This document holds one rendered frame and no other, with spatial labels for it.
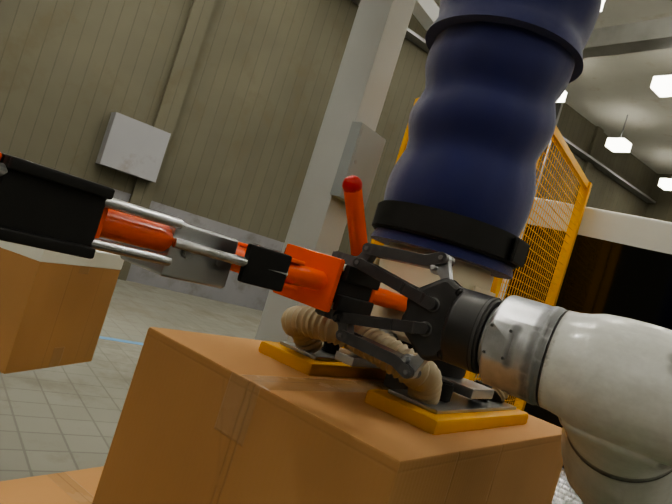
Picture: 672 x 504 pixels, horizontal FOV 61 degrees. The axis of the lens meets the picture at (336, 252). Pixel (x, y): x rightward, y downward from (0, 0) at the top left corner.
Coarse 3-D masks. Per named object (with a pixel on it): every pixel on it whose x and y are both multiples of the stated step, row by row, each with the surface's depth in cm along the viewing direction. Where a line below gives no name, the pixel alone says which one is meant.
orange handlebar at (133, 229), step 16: (112, 224) 41; (128, 224) 42; (144, 224) 43; (160, 224) 44; (128, 240) 42; (144, 240) 43; (160, 240) 44; (288, 272) 56; (304, 272) 58; (320, 272) 61; (320, 288) 61; (384, 304) 72; (400, 304) 75
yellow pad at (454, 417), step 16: (448, 384) 74; (368, 400) 69; (384, 400) 68; (400, 400) 69; (416, 400) 69; (448, 400) 74; (464, 400) 80; (480, 400) 85; (400, 416) 67; (416, 416) 65; (432, 416) 65; (448, 416) 68; (464, 416) 71; (480, 416) 75; (496, 416) 79; (512, 416) 84; (432, 432) 64; (448, 432) 67
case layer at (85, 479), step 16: (16, 480) 128; (32, 480) 130; (48, 480) 133; (64, 480) 135; (80, 480) 137; (96, 480) 139; (0, 496) 120; (16, 496) 122; (32, 496) 124; (48, 496) 126; (64, 496) 128; (80, 496) 130
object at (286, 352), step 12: (264, 348) 81; (276, 348) 79; (288, 348) 81; (324, 348) 85; (336, 348) 85; (288, 360) 78; (300, 360) 77; (312, 360) 77; (324, 360) 80; (336, 360) 82; (312, 372) 76; (324, 372) 78; (336, 372) 80; (348, 372) 83; (360, 372) 85; (372, 372) 88; (384, 372) 91
